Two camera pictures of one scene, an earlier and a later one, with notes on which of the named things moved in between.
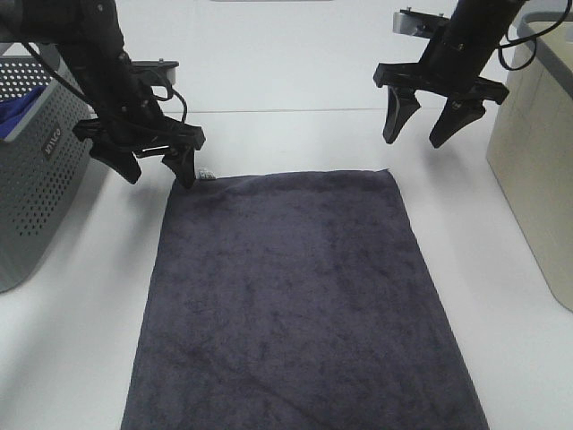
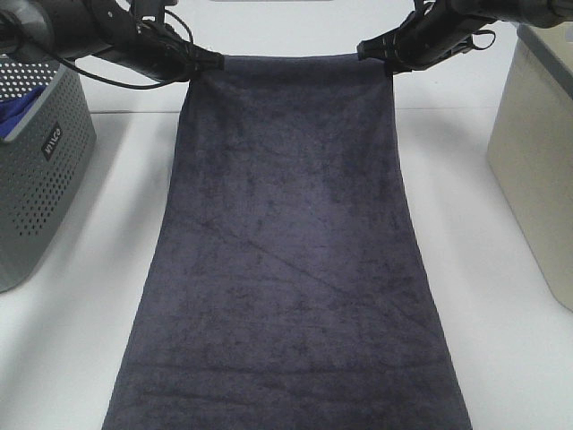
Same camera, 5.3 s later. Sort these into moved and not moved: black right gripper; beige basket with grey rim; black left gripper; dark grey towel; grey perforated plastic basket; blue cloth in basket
Moved: black left gripper; black right gripper; dark grey towel
Not moved: beige basket with grey rim; blue cloth in basket; grey perforated plastic basket
